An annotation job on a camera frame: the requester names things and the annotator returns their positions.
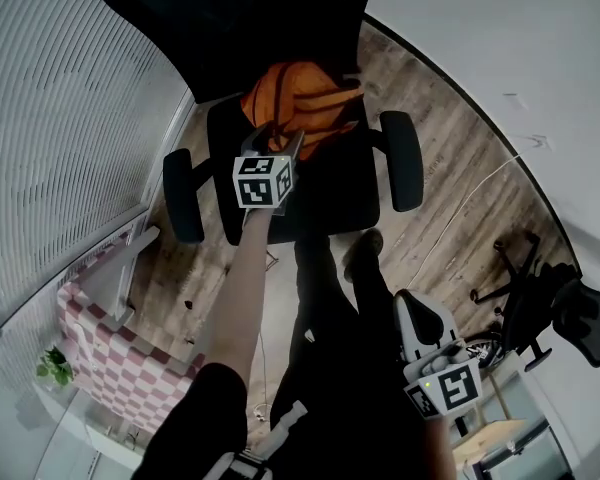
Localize left grey shoulder strap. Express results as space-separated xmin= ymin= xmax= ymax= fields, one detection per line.
xmin=212 ymin=400 xmax=309 ymax=480

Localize black helmet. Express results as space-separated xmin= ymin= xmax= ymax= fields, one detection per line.
xmin=463 ymin=334 xmax=505 ymax=370

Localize black swivel chair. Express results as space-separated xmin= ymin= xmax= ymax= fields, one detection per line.
xmin=472 ymin=232 xmax=600 ymax=375

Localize person's black shoe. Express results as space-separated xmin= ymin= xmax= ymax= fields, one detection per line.
xmin=342 ymin=227 xmax=385 ymax=284

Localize light wooden board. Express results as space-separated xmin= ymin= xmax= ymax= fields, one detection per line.
xmin=452 ymin=417 xmax=547 ymax=465

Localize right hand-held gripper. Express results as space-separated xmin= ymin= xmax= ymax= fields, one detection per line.
xmin=392 ymin=289 xmax=484 ymax=422

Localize person's black clothing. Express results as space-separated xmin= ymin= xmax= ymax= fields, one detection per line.
xmin=139 ymin=232 xmax=454 ymax=480

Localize person's right forearm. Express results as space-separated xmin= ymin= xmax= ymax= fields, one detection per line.
xmin=421 ymin=414 xmax=457 ymax=480

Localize white wall socket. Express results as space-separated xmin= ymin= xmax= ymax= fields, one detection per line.
xmin=522 ymin=134 xmax=555 ymax=153

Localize green potted plant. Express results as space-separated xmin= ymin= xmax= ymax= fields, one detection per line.
xmin=35 ymin=346 xmax=76 ymax=388

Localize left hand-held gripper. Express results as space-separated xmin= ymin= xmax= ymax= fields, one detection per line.
xmin=232 ymin=122 xmax=307 ymax=218

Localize table with pink checkered cloth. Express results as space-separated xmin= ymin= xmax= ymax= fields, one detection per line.
xmin=54 ymin=222 xmax=207 ymax=438

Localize person's left forearm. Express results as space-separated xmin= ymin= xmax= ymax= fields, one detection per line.
xmin=198 ymin=207 xmax=277 ymax=385

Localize black mesh office chair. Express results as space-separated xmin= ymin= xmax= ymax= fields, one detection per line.
xmin=97 ymin=0 xmax=426 ymax=248

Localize orange backpack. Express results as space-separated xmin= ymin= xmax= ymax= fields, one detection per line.
xmin=239 ymin=60 xmax=366 ymax=163

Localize white power cable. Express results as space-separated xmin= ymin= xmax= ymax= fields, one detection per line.
xmin=414 ymin=151 xmax=525 ymax=283

